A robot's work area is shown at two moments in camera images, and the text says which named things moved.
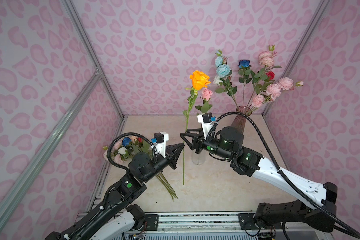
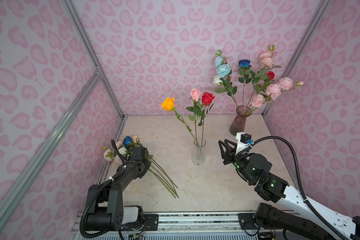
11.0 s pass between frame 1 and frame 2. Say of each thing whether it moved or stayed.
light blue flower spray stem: stayed
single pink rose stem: moved
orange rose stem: moved
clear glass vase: stayed
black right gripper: moved
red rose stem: stayed
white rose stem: stayed
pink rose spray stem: stayed
